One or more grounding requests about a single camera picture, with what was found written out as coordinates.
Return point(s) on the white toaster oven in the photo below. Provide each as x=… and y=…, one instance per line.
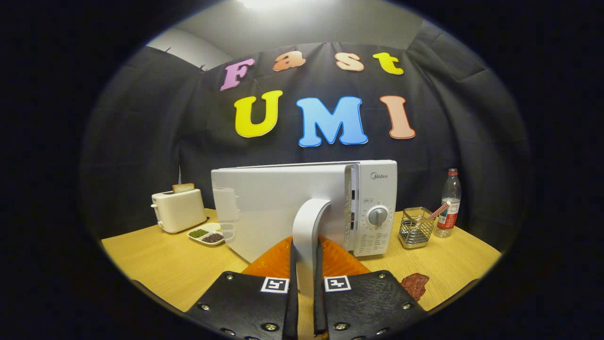
x=283, y=208

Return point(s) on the white divided bean dish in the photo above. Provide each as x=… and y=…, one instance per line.
x=205, y=235

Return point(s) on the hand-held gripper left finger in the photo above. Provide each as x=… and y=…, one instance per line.
x=292, y=311

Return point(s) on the toast bread slice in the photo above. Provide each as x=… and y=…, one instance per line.
x=183, y=188

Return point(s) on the reddish brown meat strip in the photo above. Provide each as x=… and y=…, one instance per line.
x=415, y=285

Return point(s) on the clear plastic water bottle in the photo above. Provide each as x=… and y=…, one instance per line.
x=450, y=193

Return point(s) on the cream bread toaster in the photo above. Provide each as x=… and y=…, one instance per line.
x=179, y=210

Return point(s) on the red white striped straw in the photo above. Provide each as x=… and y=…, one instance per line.
x=439, y=210

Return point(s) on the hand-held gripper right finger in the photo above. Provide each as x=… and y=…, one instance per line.
x=320, y=307

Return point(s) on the black backdrop cloth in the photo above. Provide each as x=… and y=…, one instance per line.
x=141, y=141

